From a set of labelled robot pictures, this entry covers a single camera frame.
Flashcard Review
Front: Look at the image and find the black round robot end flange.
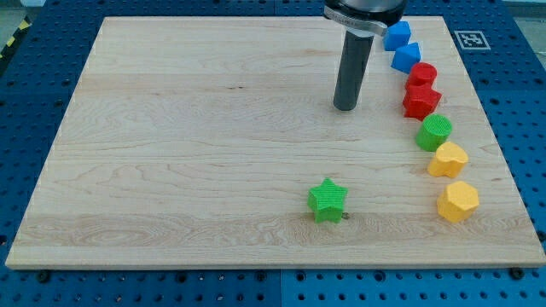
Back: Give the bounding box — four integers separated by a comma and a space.
323, 0, 407, 36

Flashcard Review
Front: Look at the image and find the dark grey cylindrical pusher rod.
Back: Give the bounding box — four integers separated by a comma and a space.
333, 30, 374, 111

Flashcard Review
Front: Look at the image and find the yellow heart block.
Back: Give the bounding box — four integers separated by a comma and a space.
427, 142, 469, 178

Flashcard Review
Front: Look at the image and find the yellow hexagon block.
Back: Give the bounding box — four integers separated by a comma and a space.
437, 181, 479, 223

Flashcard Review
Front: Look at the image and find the blue cube block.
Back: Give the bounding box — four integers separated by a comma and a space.
383, 20, 411, 51

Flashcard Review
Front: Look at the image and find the blue triangular block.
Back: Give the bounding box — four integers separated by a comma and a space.
391, 43, 421, 73

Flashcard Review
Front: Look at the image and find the red cylinder block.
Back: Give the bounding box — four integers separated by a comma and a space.
404, 62, 438, 88

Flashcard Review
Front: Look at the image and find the red star block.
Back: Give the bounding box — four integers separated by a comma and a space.
403, 84, 442, 121

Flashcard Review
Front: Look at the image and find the white fiducial marker tag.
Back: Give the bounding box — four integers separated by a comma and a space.
455, 30, 491, 50

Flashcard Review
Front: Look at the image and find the green cylinder block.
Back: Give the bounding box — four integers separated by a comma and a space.
415, 114, 452, 152

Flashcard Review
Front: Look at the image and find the green star block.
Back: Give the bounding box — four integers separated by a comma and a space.
307, 177, 348, 223

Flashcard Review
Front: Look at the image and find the light wooden board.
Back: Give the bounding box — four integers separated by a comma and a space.
6, 16, 545, 269

